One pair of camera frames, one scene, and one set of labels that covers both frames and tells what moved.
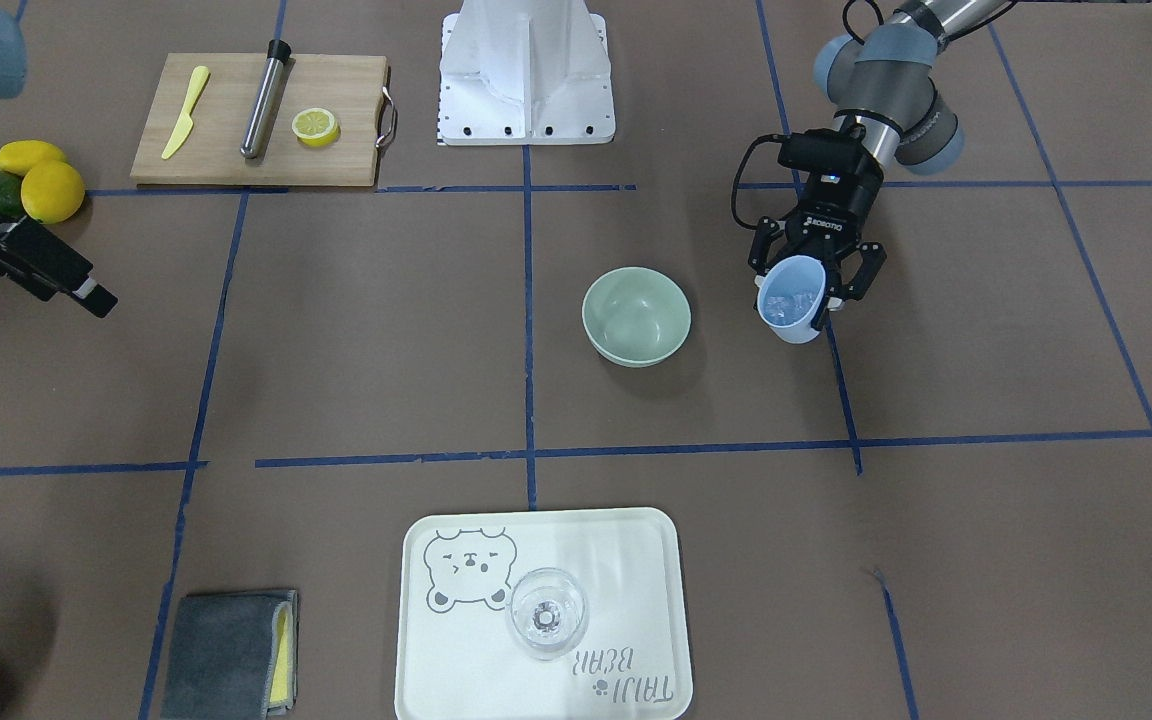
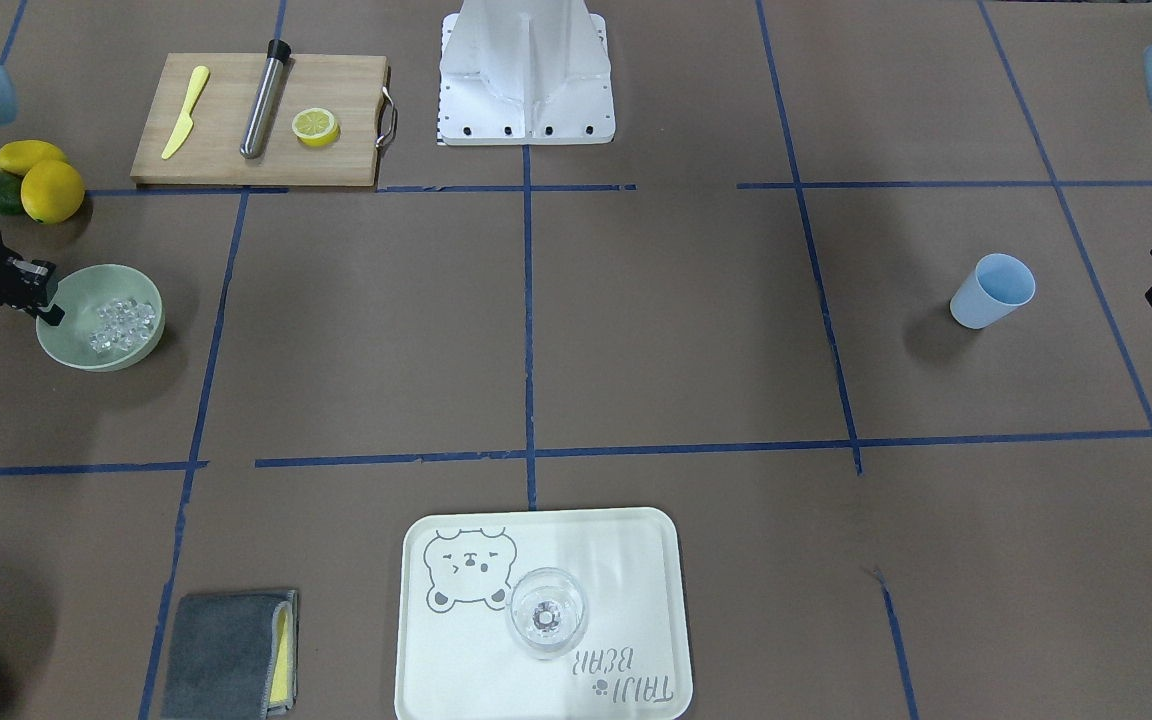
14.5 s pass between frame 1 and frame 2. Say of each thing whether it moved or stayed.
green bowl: moved
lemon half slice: stayed
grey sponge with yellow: stayed
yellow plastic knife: stayed
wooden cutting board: stayed
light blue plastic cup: moved
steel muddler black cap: stayed
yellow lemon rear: stayed
